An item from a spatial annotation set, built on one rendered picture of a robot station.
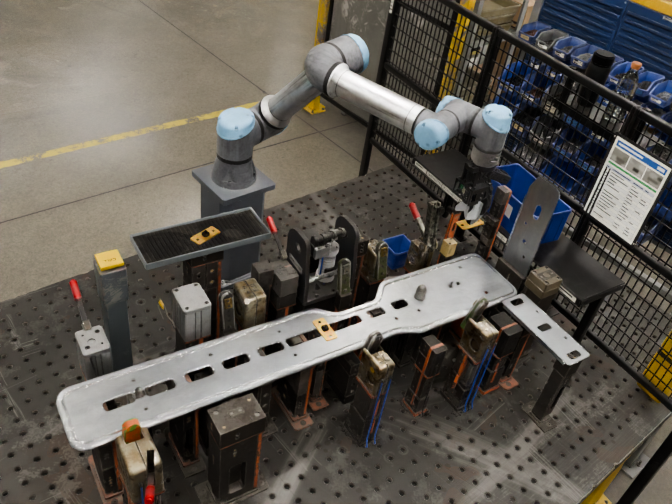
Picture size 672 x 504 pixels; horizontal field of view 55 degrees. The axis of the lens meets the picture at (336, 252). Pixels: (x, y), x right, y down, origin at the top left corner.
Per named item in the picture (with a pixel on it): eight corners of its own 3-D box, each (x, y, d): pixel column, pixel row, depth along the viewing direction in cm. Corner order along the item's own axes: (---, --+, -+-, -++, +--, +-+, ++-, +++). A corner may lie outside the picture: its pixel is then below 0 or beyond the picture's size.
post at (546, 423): (544, 433, 204) (577, 373, 186) (520, 407, 211) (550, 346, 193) (558, 425, 207) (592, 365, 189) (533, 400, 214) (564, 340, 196)
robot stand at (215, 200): (191, 260, 244) (190, 170, 219) (238, 243, 256) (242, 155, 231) (221, 292, 233) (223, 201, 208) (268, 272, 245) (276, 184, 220)
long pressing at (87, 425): (76, 465, 144) (75, 461, 143) (51, 391, 158) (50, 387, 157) (521, 295, 209) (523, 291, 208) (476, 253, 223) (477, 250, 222)
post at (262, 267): (251, 366, 209) (258, 272, 184) (245, 355, 212) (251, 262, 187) (265, 361, 211) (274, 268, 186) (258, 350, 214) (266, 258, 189)
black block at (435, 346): (414, 424, 200) (436, 361, 182) (394, 398, 207) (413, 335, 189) (434, 415, 204) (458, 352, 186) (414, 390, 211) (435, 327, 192)
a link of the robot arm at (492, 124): (490, 98, 170) (520, 110, 166) (479, 135, 177) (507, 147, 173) (476, 108, 164) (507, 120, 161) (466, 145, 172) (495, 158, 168)
